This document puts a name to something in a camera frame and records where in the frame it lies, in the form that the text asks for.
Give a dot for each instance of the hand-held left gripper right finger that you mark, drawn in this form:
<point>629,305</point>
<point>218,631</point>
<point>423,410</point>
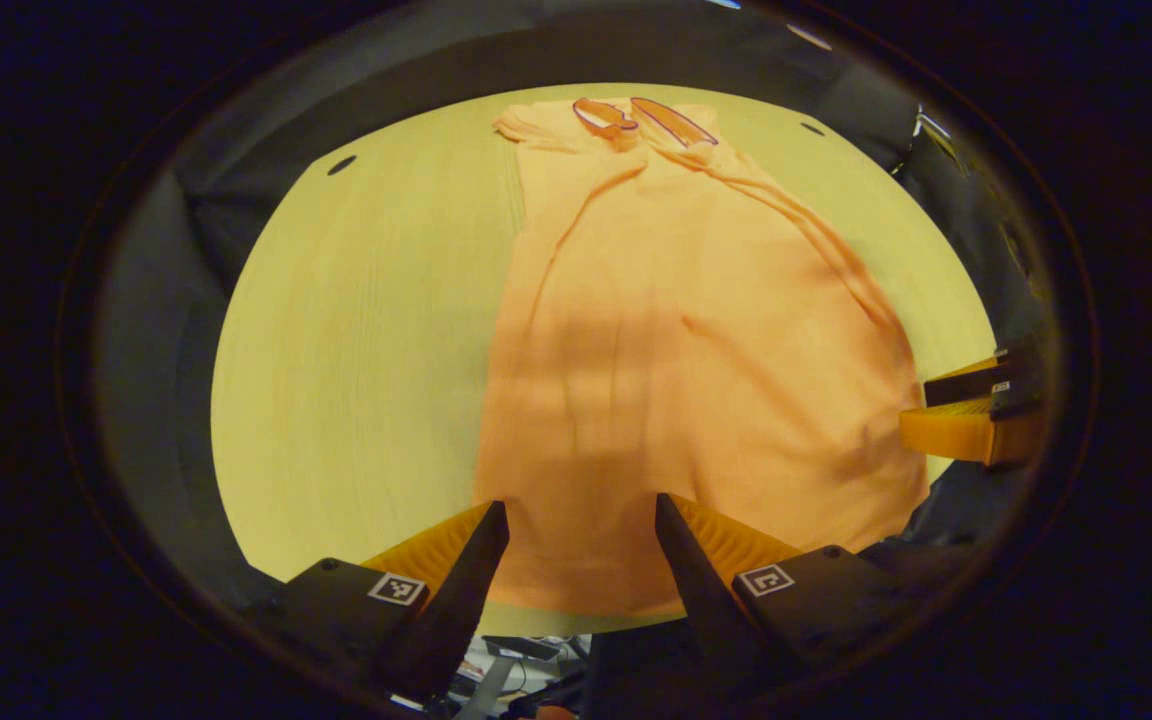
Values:
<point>701,610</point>

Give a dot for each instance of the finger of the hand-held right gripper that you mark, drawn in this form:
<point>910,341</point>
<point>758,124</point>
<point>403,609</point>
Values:
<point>956,432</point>
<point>966,385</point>

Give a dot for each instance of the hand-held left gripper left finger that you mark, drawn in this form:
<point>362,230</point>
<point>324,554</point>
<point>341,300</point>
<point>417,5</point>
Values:
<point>446,620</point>

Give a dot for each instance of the orange T-shirt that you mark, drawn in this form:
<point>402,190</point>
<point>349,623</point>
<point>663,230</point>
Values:
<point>686,350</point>

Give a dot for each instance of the grey metal bar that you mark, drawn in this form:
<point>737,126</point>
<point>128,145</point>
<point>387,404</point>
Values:
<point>484,690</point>

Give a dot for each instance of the person's dark clothing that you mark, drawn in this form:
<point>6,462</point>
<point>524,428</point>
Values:
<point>936,510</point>

